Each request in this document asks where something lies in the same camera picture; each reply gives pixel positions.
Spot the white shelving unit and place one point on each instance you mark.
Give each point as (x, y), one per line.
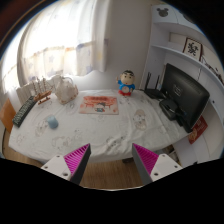
(169, 30)

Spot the wooden model sailing ship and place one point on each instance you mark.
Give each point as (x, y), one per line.
(42, 94)

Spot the red booklet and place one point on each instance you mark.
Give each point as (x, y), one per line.
(198, 130)

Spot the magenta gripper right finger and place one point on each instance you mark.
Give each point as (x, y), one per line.
(152, 167)

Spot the orange wooden chair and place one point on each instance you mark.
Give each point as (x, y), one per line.
(7, 114)

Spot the framed black white picture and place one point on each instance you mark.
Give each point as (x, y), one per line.
(193, 48)

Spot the black keyboard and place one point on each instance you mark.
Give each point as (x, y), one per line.
(23, 111)

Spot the white patterned tablecloth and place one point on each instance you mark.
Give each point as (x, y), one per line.
(140, 120)

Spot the black computer monitor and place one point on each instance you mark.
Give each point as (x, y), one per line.
(185, 98)

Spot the white sheer curtain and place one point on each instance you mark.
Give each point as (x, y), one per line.
(68, 36)

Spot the black wifi router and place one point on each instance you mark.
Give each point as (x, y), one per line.
(152, 93)

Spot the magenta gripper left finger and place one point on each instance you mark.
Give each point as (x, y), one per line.
(70, 167)

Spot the cartoon boy figurine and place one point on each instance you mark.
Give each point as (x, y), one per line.
(126, 83)

